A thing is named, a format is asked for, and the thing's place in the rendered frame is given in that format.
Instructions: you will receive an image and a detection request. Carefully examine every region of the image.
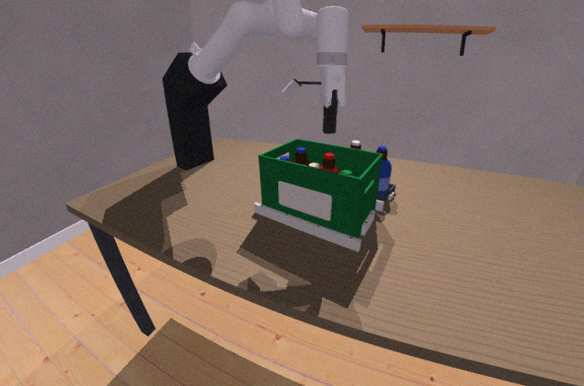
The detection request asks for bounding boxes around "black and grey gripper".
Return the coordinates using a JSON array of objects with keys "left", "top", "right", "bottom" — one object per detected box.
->
[{"left": 317, "top": 65, "right": 347, "bottom": 134}]

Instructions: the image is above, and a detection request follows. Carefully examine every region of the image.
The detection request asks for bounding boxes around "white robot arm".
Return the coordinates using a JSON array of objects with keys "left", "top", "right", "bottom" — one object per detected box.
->
[{"left": 188, "top": 0, "right": 349, "bottom": 84}]

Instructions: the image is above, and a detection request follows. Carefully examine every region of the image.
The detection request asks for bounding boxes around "green crate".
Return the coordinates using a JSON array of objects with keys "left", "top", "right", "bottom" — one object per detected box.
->
[{"left": 261, "top": 139, "right": 383, "bottom": 238}]

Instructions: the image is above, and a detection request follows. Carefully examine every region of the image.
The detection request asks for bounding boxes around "red bottle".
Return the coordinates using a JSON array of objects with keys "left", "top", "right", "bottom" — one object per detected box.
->
[{"left": 320, "top": 153, "right": 340, "bottom": 173}]

